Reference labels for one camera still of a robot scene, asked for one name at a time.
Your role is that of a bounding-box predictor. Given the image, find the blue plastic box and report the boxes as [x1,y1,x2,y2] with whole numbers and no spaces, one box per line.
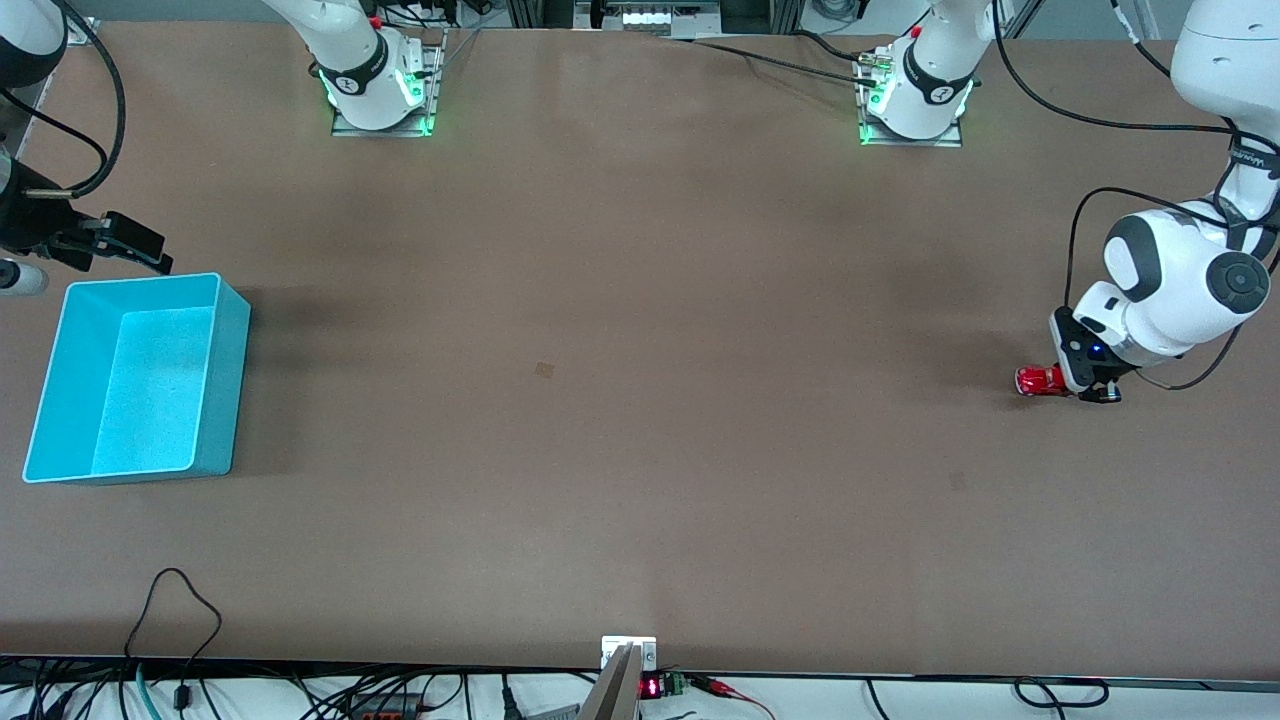
[22,272,252,486]

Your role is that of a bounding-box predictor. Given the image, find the orange black power strip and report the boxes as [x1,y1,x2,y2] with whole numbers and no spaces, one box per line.
[345,693,426,719]

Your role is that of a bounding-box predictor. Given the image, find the metal equipment rack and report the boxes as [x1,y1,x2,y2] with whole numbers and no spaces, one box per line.
[505,0,806,37]

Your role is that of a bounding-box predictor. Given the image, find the grey metal bar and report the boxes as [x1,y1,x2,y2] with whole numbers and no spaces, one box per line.
[578,645,642,720]

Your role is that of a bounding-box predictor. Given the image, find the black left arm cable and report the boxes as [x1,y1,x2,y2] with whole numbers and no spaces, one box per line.
[990,0,1280,393]

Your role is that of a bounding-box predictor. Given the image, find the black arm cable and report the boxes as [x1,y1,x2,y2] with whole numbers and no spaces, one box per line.
[0,0,128,199]
[990,0,1280,393]

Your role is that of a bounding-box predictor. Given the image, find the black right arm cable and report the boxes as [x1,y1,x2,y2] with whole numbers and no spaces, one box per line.
[0,0,128,199]

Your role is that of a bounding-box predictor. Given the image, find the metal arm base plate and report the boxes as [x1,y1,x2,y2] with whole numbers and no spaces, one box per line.
[331,28,446,138]
[855,50,964,149]

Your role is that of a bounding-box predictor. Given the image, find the black coiled cable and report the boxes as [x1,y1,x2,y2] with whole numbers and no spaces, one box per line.
[1013,677,1110,710]

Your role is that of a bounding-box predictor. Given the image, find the thin black looped cable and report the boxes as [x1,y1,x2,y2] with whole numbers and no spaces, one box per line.
[123,568,224,713]

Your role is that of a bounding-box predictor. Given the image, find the black cable on table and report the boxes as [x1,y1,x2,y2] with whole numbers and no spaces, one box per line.
[655,30,886,89]

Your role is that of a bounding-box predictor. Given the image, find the red wire leads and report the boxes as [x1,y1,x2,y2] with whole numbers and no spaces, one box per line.
[690,675,776,719]

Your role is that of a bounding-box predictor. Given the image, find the white camera bracket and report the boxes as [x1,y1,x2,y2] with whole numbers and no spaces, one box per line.
[601,636,658,671]

